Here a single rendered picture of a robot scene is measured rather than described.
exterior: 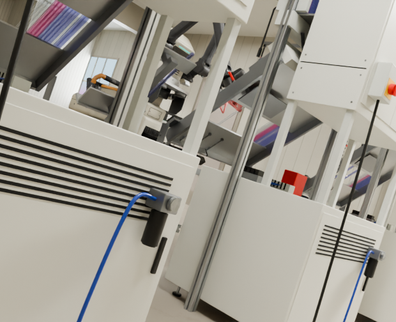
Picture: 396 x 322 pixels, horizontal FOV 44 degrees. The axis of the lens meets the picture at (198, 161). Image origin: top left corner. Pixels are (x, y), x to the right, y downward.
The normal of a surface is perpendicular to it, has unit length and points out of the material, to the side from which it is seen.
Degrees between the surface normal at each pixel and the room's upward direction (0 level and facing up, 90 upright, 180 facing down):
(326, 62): 90
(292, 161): 90
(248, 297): 90
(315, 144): 90
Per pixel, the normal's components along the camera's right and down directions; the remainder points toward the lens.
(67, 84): 0.67, 0.22
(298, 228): -0.63, -0.23
